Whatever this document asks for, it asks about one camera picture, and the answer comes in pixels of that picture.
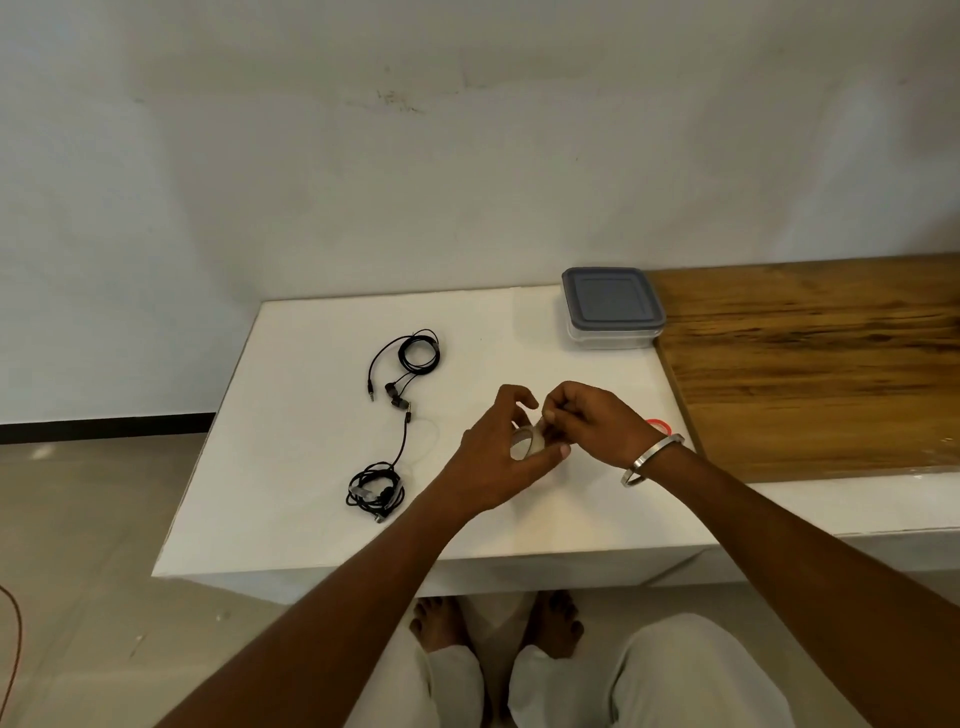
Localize person's left hand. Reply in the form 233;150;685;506
431;383;573;523

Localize person's right hand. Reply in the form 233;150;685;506
539;380;665;474

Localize clear tape roll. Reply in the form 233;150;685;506
508;423;560;481

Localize black wired earphones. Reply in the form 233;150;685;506
344;408;416;525
365;327;442;410

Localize container with grey lid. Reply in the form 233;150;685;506
560;266;669;352

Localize person's right forearm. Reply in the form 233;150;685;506
644;446;960;728

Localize person's left forearm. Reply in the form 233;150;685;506
153;483;470;728

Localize person's left foot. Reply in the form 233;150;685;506
408;596;470;652

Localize person's foot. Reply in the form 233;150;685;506
524;590;586;660
408;596;470;652

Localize person's right foot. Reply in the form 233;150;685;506
524;590;586;660

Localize person's white trousers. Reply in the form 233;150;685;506
344;613;796;728

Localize brown wooden board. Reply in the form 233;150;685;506
646;252;960;485

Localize black skirting board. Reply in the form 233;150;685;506
0;412;219;446

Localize silver bracelet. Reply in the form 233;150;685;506
620;433;686;489

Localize red power cable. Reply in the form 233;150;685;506
0;584;24;706

